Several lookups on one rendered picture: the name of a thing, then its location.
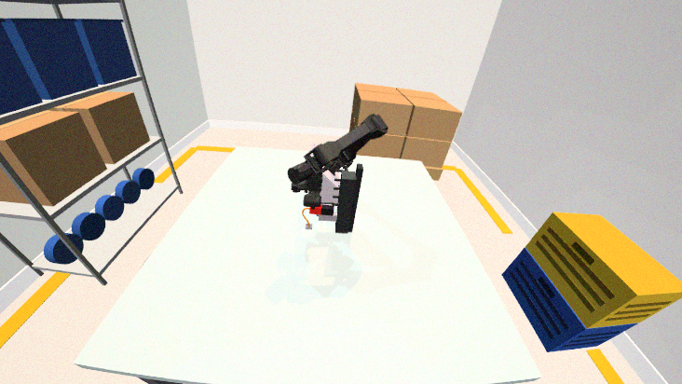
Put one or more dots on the red and black plug with orange cable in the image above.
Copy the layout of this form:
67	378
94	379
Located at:
323	210

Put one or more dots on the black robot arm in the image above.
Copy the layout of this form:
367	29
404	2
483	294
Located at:
333	155

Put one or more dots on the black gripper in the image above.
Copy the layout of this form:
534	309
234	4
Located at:
313	198

